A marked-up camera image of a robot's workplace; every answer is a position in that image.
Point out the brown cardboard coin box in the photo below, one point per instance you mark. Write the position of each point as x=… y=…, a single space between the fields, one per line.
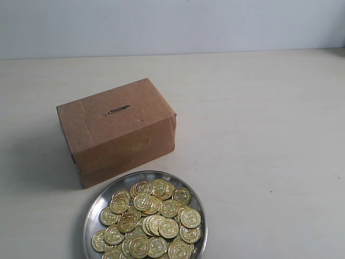
x=117 y=130

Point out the gold coin top centre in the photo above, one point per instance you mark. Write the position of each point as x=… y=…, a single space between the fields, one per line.
x=143 y=186

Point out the gold coin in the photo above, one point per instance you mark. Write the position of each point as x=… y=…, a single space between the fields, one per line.
x=119 y=205
x=190 y=218
x=98 y=241
x=143 y=186
x=143 y=201
x=168 y=228

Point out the gold coin right side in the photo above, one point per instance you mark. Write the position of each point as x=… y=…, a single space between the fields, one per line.
x=190 y=218

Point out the gold coin upper left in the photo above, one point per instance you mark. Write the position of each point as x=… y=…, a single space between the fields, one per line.
x=119 y=205

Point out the gold coin lower centre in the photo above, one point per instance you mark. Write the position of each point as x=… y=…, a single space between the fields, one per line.
x=168 y=228

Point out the round steel plate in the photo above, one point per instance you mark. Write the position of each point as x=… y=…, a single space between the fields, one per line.
x=93 y=224

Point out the gold coin far left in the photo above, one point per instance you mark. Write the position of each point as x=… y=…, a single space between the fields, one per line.
x=98 y=241

